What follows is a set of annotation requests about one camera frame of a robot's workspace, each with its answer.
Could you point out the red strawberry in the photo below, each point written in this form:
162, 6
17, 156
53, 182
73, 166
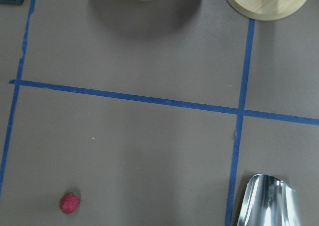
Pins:
69, 203

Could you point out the wooden cup stand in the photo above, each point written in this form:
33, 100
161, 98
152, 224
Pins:
266, 10

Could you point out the metal ice scoop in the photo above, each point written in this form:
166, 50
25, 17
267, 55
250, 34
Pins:
269, 201

